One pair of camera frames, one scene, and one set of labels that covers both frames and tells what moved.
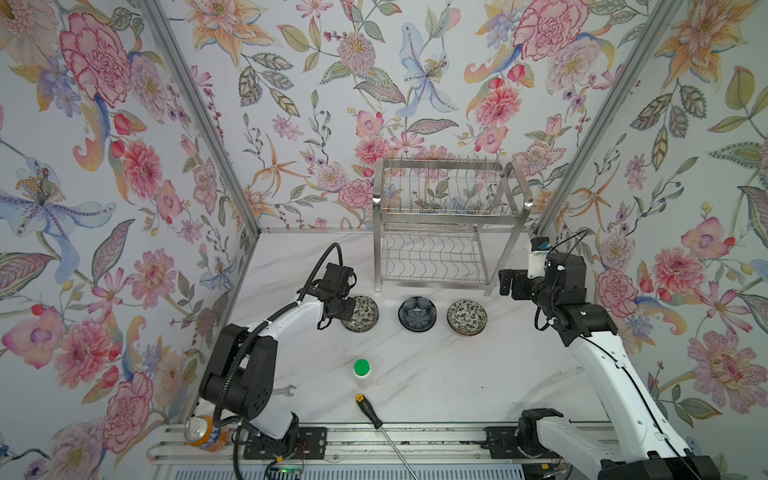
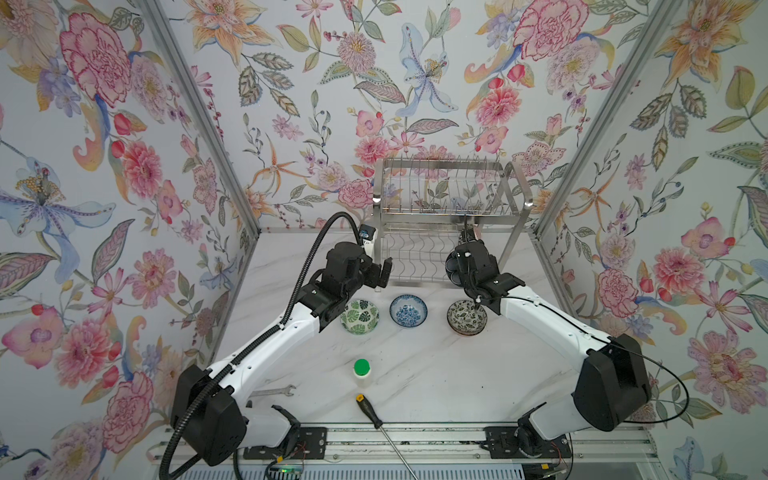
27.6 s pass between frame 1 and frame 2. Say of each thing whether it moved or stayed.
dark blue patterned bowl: moved
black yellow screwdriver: stayed
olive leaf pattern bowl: stayed
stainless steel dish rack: stayed
